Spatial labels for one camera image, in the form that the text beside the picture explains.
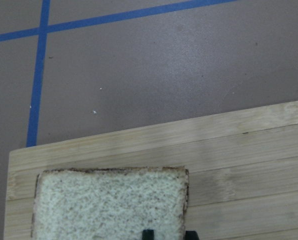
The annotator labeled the bamboo cutting board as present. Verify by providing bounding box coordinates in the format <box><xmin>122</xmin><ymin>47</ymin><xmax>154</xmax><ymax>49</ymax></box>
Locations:
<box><xmin>3</xmin><ymin>101</ymin><xmax>298</xmax><ymax>240</ymax></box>

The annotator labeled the bread slice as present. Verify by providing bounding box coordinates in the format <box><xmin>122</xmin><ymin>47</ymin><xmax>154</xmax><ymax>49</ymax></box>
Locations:
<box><xmin>31</xmin><ymin>167</ymin><xmax>189</xmax><ymax>240</ymax></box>

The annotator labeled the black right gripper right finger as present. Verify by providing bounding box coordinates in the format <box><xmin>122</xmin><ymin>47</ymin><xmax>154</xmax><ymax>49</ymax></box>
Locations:
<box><xmin>184</xmin><ymin>230</ymin><xmax>199</xmax><ymax>240</ymax></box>

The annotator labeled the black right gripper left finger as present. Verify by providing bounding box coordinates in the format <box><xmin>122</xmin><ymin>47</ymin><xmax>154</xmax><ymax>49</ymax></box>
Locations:
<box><xmin>141</xmin><ymin>229</ymin><xmax>155</xmax><ymax>240</ymax></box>

